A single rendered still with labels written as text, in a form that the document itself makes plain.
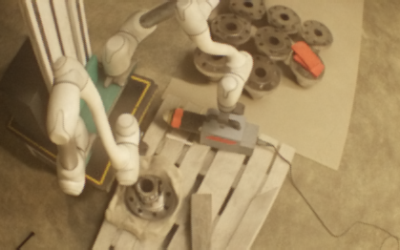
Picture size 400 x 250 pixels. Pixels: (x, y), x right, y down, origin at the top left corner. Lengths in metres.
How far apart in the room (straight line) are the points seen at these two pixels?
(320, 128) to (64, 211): 1.75
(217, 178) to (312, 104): 0.85
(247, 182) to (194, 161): 0.31
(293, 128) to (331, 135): 0.30
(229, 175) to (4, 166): 1.62
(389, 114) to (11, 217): 3.01
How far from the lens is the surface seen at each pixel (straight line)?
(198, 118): 2.65
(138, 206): 2.59
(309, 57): 2.97
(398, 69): 3.76
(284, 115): 3.04
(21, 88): 2.31
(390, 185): 3.18
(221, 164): 2.72
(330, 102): 3.19
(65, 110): 1.54
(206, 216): 2.53
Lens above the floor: 2.68
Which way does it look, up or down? 66 degrees down
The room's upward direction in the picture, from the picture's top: 5 degrees clockwise
